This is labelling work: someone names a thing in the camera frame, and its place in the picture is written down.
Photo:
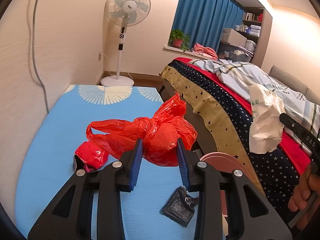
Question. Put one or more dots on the knotted red plastic bag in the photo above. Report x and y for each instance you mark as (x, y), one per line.
(158, 133)

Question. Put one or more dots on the blue curtain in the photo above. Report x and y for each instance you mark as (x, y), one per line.
(203, 21)

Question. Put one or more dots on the grey headboard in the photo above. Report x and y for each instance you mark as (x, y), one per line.
(293, 83)

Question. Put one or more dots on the white storage box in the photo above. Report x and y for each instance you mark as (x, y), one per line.
(232, 37)

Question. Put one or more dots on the small red wrapper ball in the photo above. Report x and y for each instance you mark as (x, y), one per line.
(91, 155)

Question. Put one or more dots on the dark pink patterned box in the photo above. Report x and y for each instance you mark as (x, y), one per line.
(78, 164)

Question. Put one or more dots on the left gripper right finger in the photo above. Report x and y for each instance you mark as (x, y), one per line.
(249, 213)

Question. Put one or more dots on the wooden bookshelf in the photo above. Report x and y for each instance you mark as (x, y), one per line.
(251, 27)

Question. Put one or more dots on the pink clothes on sill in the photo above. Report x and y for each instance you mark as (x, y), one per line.
(205, 51)

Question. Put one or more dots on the white standing fan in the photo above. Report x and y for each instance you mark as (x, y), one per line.
(124, 13)

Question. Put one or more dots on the star patterned bed blanket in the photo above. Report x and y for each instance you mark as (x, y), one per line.
(228, 118)

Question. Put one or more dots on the potted green plant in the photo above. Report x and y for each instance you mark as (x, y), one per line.
(179, 39)

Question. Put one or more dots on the white paper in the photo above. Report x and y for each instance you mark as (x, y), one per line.
(266, 129)

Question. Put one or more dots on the right hand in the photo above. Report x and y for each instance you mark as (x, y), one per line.
(308, 182)

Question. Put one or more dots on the plaid duvet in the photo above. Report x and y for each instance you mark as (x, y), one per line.
(238, 76)

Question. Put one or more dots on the pink trash bin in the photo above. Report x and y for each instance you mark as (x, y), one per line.
(225, 163)

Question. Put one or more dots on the wall power outlet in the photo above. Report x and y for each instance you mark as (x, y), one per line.
(102, 55)

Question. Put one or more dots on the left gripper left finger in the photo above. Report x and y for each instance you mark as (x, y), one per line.
(69, 213)

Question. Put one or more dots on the black plastic bag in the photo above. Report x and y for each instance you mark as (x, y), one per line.
(180, 207)

